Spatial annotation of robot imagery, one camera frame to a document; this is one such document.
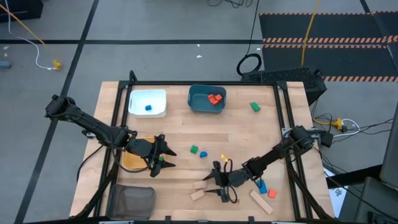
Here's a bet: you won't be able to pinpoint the black equipment cabinet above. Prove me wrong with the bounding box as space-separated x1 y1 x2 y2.
338 176 398 224

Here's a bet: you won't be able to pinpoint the black box on floor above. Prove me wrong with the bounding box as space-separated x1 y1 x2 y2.
0 0 44 23

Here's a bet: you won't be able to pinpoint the black computer case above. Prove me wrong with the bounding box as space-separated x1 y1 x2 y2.
241 67 328 106

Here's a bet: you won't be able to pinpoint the white printed paper sheet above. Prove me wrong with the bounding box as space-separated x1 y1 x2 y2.
323 167 349 218

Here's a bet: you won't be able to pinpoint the thin yellow floor cable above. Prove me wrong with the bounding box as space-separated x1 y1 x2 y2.
0 2 58 63

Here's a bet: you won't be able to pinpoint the white floor cable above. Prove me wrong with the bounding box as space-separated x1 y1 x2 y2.
4 0 55 71

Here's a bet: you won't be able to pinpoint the grey translucent plastic bin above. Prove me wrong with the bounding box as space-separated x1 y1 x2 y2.
107 184 156 220

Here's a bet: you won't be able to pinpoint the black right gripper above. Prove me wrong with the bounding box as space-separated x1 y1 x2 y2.
202 161 248 203

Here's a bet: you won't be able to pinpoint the black tangled cables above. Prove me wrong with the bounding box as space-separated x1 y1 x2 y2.
206 0 253 9

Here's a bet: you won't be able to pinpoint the orange plastic bin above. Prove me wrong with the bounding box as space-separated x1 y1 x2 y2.
121 136 165 171

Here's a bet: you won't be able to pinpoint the long plain wooden plank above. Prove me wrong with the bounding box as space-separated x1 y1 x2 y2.
249 190 274 215

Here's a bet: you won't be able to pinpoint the black looped floor cable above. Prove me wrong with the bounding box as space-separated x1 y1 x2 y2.
236 0 263 77

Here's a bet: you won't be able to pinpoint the blue rectangular wooden block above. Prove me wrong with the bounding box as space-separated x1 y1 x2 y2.
257 179 269 195

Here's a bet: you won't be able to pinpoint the white plastic bin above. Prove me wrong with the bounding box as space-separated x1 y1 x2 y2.
127 89 167 118

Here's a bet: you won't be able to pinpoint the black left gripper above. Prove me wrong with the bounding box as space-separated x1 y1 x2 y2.
129 134 178 178

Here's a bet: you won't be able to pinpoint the teal plastic bin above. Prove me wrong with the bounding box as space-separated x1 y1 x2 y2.
187 83 227 114

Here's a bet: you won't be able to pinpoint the black hazard-striped floor mat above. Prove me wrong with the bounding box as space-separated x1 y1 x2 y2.
259 11 398 83

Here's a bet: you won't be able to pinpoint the black power adapter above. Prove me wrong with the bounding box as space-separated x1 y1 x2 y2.
320 131 334 148

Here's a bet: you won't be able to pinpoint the grey flat panel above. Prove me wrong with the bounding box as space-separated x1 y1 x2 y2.
379 102 398 190

